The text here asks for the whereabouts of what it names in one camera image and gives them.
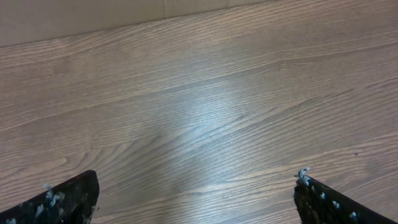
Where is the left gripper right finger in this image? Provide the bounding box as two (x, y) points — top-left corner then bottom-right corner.
(294, 168), (397, 224)

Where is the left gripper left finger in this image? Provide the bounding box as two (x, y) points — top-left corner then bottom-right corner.
(1, 170), (100, 224)

